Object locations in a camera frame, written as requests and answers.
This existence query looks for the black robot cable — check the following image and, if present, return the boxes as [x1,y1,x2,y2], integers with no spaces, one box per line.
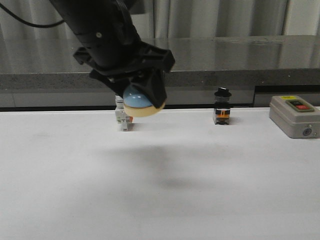
[0,3,66,28]

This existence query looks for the grey pleated curtain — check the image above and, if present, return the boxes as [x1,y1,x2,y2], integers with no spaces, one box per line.
[0,0,289,40]

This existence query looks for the blue and cream desk bell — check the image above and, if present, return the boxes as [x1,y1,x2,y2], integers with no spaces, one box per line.
[123,85,165,118]

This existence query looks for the black rotary selector switch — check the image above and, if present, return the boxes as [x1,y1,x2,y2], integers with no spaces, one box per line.
[213,87,232,125]

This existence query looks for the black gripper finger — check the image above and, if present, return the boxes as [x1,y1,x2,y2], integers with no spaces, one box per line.
[89,70,130,98]
[130,68,167,109]

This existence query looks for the dark grey stone counter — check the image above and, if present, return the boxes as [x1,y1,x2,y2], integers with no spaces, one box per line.
[0,35,320,109]

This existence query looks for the grey start stop switch box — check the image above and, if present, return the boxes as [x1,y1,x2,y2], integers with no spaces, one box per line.
[269,95,320,139]

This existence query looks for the green pushbutton switch white body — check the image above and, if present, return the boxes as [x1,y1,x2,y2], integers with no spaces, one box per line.
[115,95,134,132]

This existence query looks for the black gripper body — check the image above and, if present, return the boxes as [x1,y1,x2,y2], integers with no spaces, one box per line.
[51,0,175,76]

